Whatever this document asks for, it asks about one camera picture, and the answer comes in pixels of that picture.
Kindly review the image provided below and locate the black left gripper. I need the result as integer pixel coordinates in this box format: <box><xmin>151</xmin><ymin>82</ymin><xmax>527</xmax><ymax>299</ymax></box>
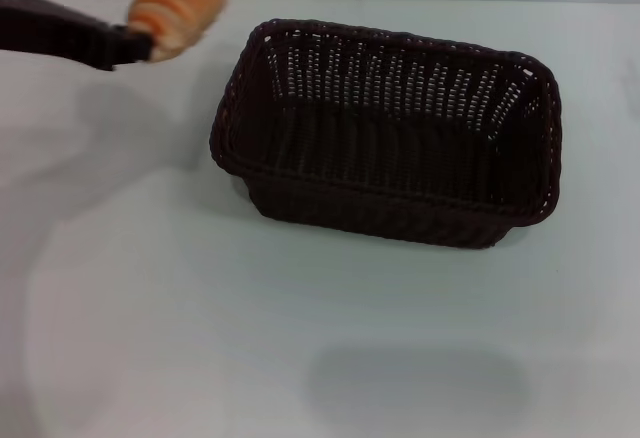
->
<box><xmin>0</xmin><ymin>0</ymin><xmax>156</xmax><ymax>73</ymax></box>

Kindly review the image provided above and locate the orange ridged bread loaf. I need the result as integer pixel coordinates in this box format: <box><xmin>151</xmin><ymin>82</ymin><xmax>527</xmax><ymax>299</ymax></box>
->
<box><xmin>126</xmin><ymin>0</ymin><xmax>235</xmax><ymax>64</ymax></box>

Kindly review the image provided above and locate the dark brown woven basket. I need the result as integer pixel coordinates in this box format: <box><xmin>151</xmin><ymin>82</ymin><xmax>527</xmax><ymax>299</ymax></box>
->
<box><xmin>208</xmin><ymin>17</ymin><xmax>564</xmax><ymax>251</ymax></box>

